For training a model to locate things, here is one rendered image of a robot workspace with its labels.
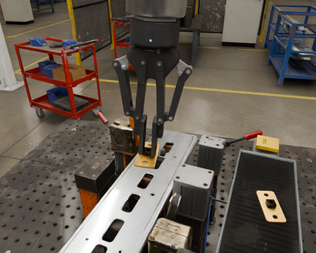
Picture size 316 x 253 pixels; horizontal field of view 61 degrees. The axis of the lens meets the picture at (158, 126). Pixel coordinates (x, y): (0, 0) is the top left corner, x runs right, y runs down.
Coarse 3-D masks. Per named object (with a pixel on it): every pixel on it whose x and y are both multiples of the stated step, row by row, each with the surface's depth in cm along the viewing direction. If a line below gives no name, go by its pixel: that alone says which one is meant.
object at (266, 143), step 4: (260, 136) 79; (264, 136) 79; (256, 140) 78; (260, 140) 77; (264, 140) 77; (268, 140) 77; (272, 140) 77; (276, 140) 77; (256, 144) 75; (260, 144) 75; (264, 144) 75; (268, 144) 75; (272, 144) 75; (276, 144) 75; (256, 148) 75; (260, 148) 75; (264, 148) 74; (268, 148) 74; (272, 148) 74; (276, 148) 73; (276, 152) 74
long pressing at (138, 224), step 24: (192, 144) 103; (144, 168) 91; (168, 168) 91; (120, 192) 81; (144, 192) 81; (168, 192) 81; (96, 216) 73; (120, 216) 73; (144, 216) 73; (72, 240) 67; (96, 240) 67; (120, 240) 67; (144, 240) 66
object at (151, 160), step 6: (150, 144) 54; (144, 150) 51; (150, 150) 51; (156, 150) 53; (138, 156) 50; (144, 156) 50; (150, 156) 51; (156, 156) 51; (138, 162) 49; (150, 162) 49; (150, 168) 48
